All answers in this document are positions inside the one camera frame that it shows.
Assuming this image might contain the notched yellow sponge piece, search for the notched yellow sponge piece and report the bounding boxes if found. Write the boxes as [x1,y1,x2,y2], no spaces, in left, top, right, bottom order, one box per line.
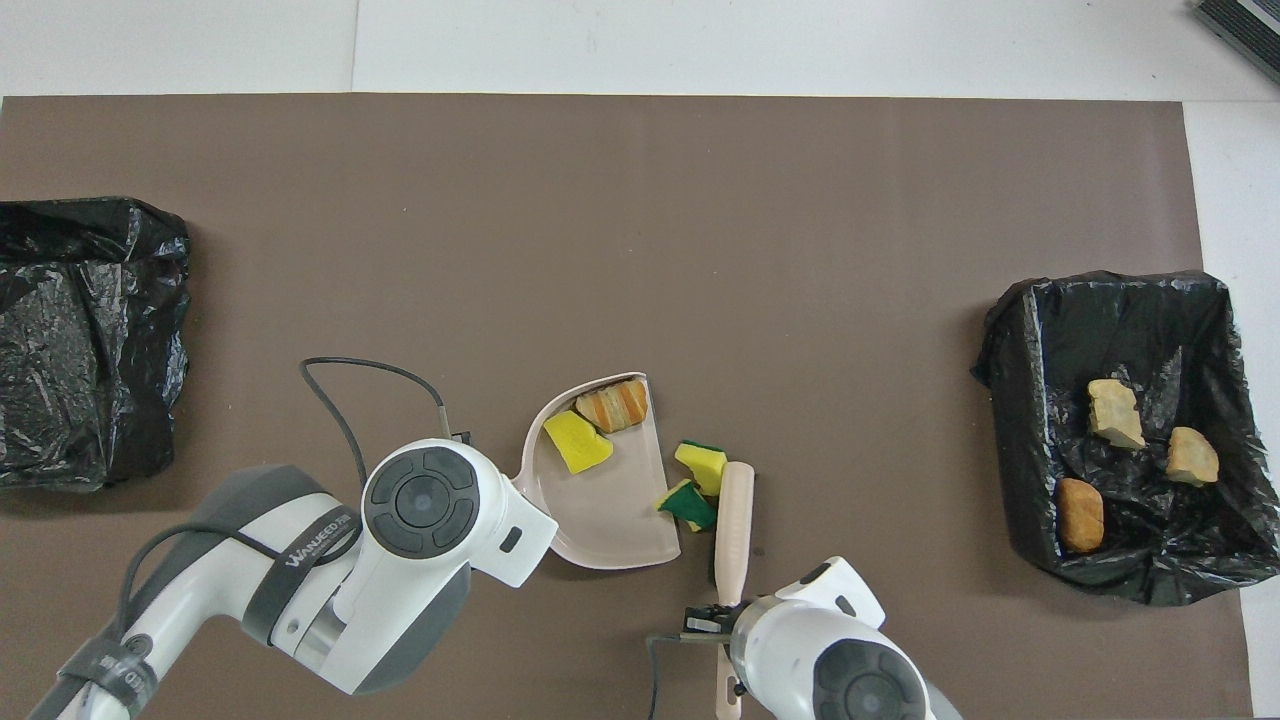
[674,441,729,498]

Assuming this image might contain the brown oval bread roll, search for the brown oval bread roll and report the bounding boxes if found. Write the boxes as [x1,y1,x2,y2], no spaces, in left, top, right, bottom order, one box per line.
[1057,477,1106,554]

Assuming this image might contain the beige plastic dustpan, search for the beige plastic dustpan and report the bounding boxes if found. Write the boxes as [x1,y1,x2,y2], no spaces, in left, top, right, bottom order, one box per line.
[512,372,683,571]

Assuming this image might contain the plain yellow sponge piece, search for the plain yellow sponge piece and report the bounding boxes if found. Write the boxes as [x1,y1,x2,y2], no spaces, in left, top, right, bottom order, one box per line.
[543,410,615,475]

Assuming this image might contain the green and yellow sponge piece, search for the green and yellow sponge piece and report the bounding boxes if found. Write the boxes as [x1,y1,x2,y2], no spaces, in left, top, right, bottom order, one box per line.
[657,478,718,533]

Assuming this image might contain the yellowish bread chunk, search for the yellowish bread chunk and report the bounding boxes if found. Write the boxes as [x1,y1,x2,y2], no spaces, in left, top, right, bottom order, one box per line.
[1165,426,1221,488]

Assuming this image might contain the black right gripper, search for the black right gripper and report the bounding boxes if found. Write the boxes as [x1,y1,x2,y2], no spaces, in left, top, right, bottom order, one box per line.
[684,603,743,641]

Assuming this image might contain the dark grey ribbed device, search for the dark grey ribbed device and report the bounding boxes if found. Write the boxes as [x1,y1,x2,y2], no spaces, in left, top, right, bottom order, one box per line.
[1190,0,1280,86]

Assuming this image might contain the beige hand brush black bristles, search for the beige hand brush black bristles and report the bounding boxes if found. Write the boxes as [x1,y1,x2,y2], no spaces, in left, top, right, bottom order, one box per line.
[712,461,756,720]

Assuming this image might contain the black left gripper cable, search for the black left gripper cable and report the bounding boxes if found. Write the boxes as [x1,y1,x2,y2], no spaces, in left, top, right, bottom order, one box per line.
[300,356,471,491]

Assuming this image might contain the brown table mat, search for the brown table mat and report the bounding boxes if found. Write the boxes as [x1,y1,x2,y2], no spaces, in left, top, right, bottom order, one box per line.
[0,93,1256,720]

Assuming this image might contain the orange striped bread piece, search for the orange striped bread piece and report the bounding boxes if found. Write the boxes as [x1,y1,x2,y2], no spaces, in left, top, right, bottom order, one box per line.
[575,379,650,434]

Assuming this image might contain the pale bread chunk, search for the pale bread chunk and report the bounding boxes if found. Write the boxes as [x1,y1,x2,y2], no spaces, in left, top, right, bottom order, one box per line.
[1087,378,1147,450]

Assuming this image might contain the black bag lined bin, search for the black bag lined bin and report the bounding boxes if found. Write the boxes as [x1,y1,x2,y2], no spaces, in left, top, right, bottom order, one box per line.
[0,197,192,492]
[970,269,1280,607]

